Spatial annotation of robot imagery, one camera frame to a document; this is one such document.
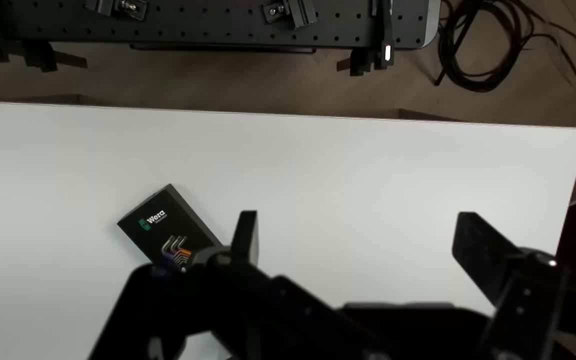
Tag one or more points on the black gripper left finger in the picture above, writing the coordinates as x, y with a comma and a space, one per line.
246, 234

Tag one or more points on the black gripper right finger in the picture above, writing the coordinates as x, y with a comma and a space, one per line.
485, 251

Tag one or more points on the black hex key set box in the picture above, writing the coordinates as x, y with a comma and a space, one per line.
165, 227

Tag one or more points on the black perforated breadboard cart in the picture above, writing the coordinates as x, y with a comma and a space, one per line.
200, 20

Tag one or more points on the black clamp with white label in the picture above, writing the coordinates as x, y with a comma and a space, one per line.
9, 50
377, 55

